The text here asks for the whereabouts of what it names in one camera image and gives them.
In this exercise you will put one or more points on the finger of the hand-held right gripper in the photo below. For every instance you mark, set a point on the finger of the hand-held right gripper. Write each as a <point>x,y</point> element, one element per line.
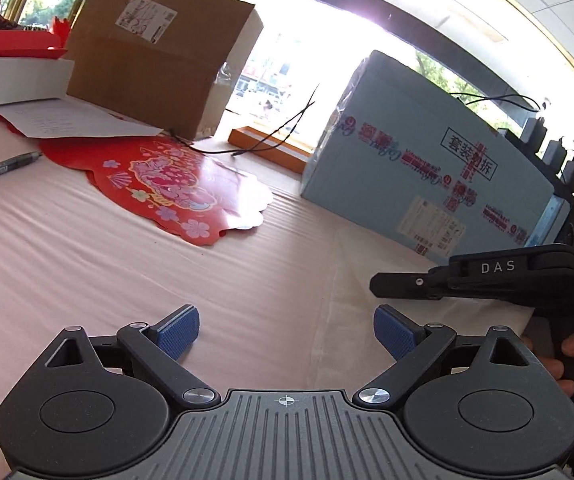
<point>467,280</point>

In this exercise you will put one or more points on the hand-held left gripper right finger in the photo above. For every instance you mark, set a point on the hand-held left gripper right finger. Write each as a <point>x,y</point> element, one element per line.
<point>397,332</point>

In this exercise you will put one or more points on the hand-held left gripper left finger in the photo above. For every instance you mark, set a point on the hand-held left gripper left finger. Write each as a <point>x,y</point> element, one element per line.
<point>179,332</point>

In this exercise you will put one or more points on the white cloth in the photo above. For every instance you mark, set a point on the white cloth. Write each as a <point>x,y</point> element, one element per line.
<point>357,280</point>

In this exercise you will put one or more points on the blue cardboard box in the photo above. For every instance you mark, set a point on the blue cardboard box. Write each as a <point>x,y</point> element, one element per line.
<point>392,160</point>

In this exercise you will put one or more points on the red paper cutout decoration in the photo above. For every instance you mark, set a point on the red paper cutout decoration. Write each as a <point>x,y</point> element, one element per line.
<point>167,185</point>

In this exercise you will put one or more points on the orange flat box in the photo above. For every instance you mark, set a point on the orange flat box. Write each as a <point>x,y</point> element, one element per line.
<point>267,145</point>

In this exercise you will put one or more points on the grey marker pen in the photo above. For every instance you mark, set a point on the grey marker pen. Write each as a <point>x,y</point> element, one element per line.
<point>2,170</point>

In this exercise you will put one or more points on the white paper sheet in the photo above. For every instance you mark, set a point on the white paper sheet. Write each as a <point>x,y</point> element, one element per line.
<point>62,115</point>

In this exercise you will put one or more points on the brown cardboard box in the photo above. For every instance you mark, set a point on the brown cardboard box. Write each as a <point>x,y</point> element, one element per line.
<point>137,70</point>

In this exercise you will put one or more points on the red paper stack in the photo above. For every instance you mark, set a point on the red paper stack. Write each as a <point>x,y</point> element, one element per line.
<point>12,42</point>

